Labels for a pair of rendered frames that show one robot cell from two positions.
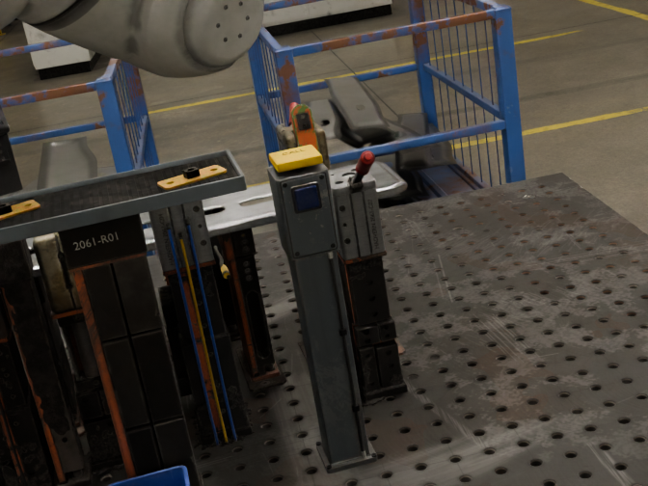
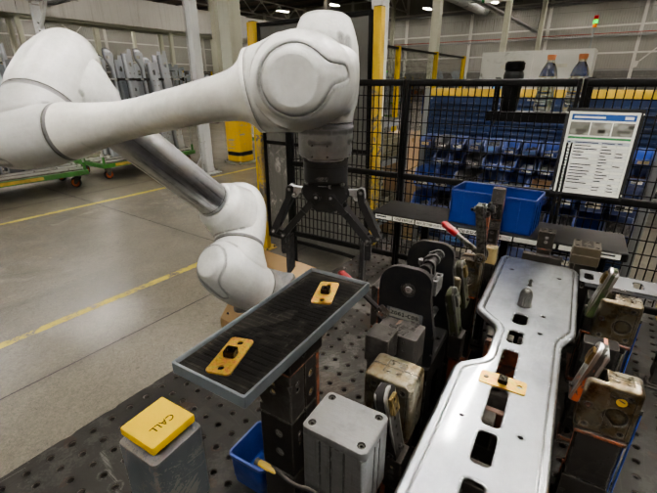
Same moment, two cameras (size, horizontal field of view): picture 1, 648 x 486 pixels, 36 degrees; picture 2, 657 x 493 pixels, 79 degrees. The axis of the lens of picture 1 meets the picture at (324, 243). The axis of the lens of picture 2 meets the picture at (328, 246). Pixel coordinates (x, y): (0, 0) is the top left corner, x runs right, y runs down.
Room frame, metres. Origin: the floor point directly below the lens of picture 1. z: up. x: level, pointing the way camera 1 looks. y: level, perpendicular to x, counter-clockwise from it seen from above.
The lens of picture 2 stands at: (1.65, -0.12, 1.53)
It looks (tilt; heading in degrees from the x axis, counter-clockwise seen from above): 22 degrees down; 131
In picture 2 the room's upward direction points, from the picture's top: straight up
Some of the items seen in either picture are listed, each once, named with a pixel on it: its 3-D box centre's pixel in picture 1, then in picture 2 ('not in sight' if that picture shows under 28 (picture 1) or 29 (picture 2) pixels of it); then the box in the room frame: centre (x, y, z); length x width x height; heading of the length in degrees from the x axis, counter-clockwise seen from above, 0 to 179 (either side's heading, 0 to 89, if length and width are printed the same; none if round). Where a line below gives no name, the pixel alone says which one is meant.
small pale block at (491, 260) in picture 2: not in sight; (483, 298); (1.28, 1.07, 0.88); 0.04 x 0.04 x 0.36; 10
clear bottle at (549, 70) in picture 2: not in sight; (547, 84); (1.21, 1.64, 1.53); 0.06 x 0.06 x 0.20
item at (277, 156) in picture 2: not in sight; (313, 152); (-0.65, 2.35, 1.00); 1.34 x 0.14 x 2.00; 6
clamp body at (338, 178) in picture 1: (364, 284); not in sight; (1.44, -0.05, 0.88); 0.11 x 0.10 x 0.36; 10
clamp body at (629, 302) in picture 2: not in sight; (604, 357); (1.63, 1.00, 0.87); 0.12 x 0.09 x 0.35; 10
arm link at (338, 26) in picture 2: not in sight; (324, 68); (1.21, 0.37, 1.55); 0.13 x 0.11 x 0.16; 123
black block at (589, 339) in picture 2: not in sight; (586, 392); (1.62, 0.86, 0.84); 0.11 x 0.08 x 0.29; 10
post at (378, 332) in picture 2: (40, 364); (376, 411); (1.31, 0.43, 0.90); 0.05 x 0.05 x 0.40; 10
